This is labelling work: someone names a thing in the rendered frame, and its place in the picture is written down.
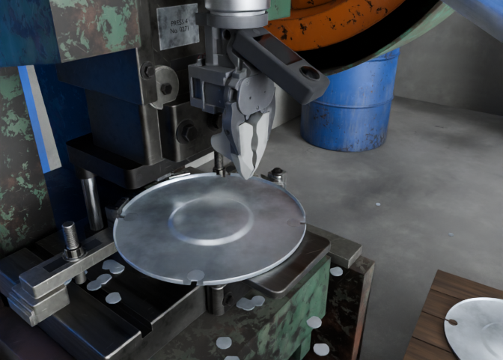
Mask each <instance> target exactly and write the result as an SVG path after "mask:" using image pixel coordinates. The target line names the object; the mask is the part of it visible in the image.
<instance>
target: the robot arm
mask: <svg viewBox="0 0 503 360"><path fill-rule="evenodd" d="M440 1H442V2H444V3H445V4H446V5H448V6H449V7H451V8H452V9H454V10H455V11H456V12H458V13H459V14H461V15H462V16H464V17H465V18H467V19H468V20H470V21H471V22H473V23H474V24H476V25H477V26H478V27H480V28H481V29H483V30H484V31H485V32H487V33H488V34H490V35H491V36H493V37H494V38H495V39H497V40H499V41H500V42H502V43H503V0H440ZM205 8H206V9H208V10H209V11H207V12H206V13H201V12H199V13H195V24H196V25H202V26H204V30H205V47H206V53H204V54H200V55H202V58H201V59H198V58H199V56H200V55H198V57H197V59H196V63H195V64H190V65H188V69H189V92H190V103H191V106H194V107H198V108H200V109H202V111H203V112H209V113H211V114H216V113H218V112H222V113H223V115H222V132H221V133H218V134H215V135H213V136H212V137H211V145H212V147H213V149H214V150H216V151H217V152H219V153H220V154H221V155H223V156H225V157H227V158H228V159H229V160H231V161H232V162H233V163H234V165H235V167H236V170H237V172H238V173H239V175H240V176H241V177H242V178H243V179H245V180H247V179H249V178H250V177H252V175H253V173H254V172H255V170H256V169H257V167H258V165H259V162H260V160H261V157H262V155H263V152H264V151H265V148H266V143H267V140H268V139H269V136H270V133H271V129H272V124H273V121H274V117H275V84H274V83H276V84H277V85H278V86H279V87H280V88H282V89H283V90H284V91H286V92H287V93H288V94H289V95H291V96H292V98H294V99H295V100H296V101H297V102H299V103H300V104H302V105H305V104H308V103H309V102H311V101H313V100H315V99H317V98H318V97H321V96H323V94H324V92H325V91H326V89H327V88H328V86H329V83H330V81H329V79H328V78H327V77H326V76H324V75H323V74H322V73H321V72H320V71H319V70H317V69H316V68H314V67H313V66H312V65H310V64H309V63H308V62H307V61H306V60H305V59H303V58H302V57H300V56H299V55H298V54H296V53H295V52H294V51H293V50H292V49H291V48H289V47H288V46H286V45H285V44H284V43H282V42H281V41H280V40H279V39H278V38H277V37H275V36H274V35H273V34H271V33H270V32H269V31H267V30H266V29H265V28H264V27H263V26H266V25H268V12H267V11H266V10H267V9H269V8H270V0H205ZM205 54H206V55H205ZM204 55H205V56H206V58H204ZM202 65H203V66H202ZM199 66H201V67H199ZM192 78H193V81H192ZM193 84H194V93H193Z"/></svg>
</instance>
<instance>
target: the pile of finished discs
mask: <svg viewBox="0 0 503 360"><path fill-rule="evenodd" d="M445 319H447V320H450V319H452V320H455V321H457V323H458V324H457V325H456V326H452V325H451V324H450V323H448V321H446V320H445V322H444V332H445V337H446V340H447V342H448V345H449V347H450V348H451V350H452V352H453V353H454V355H455V356H456V357H457V358H458V359H459V360H503V299H494V298H473V299H467V300H463V301H462V302H458V303H457V304H456V305H454V306H453V307H452V308H451V309H450V310H449V311H448V313H447V315H446V318H445Z"/></svg>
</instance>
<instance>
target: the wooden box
mask: <svg viewBox="0 0 503 360"><path fill-rule="evenodd" d="M473 298H494V299H503V291H502V290H498V289H495V288H493V287H489V286H486V285H484V284H480V283H478V282H475V281H471V280H469V279H466V278H462V277H460V276H457V275H453V274H451V273H448V272H444V271H442V270H439V269H438V270H437V272H436V275H435V278H434V279H433V283H432V285H431V288H430V291H429V293H428V295H427V298H426V301H425V303H424V306H423V308H422V310H421V314H420V316H419V318H418V322H417V323H416V326H415V329H414V332H413V333H412V337H411V339H410V342H409V345H408V347H407V349H406V352H405V355H404V357H403V360H459V359H458V358H457V357H456V356H455V355H454V353H453V352H452V350H451V348H450V347H449V345H448V342H447V340H446V337H445V332H444V322H445V320H446V321H448V323H450V324H451V325H452V326H456V325H457V324H458V323H457V321H455V320H452V319H450V320H447V319H445V318H446V315H447V313H448V311H449V310H450V309H451V308H452V307H453V306H454V305H456V304H457V303H458V302H462V301H463V300H467V299H473Z"/></svg>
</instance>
